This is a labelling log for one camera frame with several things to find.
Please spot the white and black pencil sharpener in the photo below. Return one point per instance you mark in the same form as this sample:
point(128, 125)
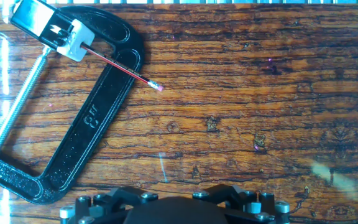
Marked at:
point(77, 39)

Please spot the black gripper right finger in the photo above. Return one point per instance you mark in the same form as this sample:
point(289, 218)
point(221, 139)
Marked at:
point(259, 208)

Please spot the black C-clamp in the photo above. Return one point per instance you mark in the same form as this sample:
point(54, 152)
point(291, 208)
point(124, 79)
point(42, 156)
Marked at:
point(89, 124)

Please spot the brown wooden board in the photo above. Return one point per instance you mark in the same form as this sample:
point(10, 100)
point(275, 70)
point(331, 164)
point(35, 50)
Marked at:
point(228, 93)

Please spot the red and black pencil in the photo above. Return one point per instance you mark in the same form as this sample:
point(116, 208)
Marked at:
point(120, 66)

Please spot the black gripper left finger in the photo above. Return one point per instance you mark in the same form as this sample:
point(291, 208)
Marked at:
point(85, 211)

